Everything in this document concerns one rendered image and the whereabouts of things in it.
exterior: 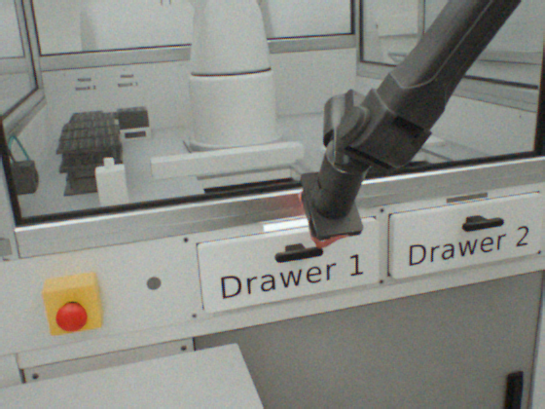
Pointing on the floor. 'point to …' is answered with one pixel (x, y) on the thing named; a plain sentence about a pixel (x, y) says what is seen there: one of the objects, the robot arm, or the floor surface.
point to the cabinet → (358, 345)
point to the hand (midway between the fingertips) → (319, 234)
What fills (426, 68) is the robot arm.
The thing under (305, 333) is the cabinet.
